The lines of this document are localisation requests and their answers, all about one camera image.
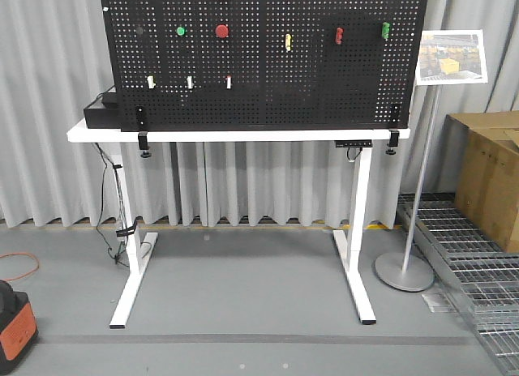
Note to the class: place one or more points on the desk height control panel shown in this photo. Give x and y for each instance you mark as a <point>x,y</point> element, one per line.
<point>353,143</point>

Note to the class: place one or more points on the white standing desk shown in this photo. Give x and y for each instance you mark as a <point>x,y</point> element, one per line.
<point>349,244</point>

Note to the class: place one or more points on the black perforated pegboard panel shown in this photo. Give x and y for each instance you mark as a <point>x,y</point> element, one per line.
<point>318,85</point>

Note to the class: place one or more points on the left black clamp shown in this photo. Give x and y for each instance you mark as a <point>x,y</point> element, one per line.
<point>142,123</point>

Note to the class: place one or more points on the black clamp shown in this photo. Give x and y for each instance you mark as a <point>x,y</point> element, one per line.
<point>393,129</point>
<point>142,123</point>

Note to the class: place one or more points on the right black clamp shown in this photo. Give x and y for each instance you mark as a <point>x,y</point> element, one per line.
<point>393,129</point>

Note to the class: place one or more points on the red round button lower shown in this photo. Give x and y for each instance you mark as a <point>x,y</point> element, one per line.
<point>222,31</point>

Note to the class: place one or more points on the black box on desk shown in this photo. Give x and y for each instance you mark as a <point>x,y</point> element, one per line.
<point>103,111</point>

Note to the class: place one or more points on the grey sign stand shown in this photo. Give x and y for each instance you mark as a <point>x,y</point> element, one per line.
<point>404,271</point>

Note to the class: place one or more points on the printed photo sign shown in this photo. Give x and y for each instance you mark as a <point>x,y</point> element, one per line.
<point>448,57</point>

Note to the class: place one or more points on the brown cardboard box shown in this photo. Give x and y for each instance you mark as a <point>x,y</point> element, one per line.
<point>487,191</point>

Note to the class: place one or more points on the metal grate platform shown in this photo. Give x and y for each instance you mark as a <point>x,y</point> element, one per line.
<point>480,280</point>

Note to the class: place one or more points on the grey curtain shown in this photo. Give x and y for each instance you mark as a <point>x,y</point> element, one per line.
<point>54,61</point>

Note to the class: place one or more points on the orange black device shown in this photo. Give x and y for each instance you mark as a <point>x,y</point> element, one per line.
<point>19,330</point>

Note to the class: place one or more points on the yellow toggle switch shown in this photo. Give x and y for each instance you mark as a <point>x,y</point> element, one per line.
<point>288,42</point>

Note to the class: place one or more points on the white switch left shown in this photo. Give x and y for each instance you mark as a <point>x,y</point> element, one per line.
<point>151,82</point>

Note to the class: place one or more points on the red toggle switch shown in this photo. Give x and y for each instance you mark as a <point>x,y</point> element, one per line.
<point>339,35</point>

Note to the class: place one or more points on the green toggle switch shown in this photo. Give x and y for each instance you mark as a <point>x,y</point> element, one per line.
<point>385,30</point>

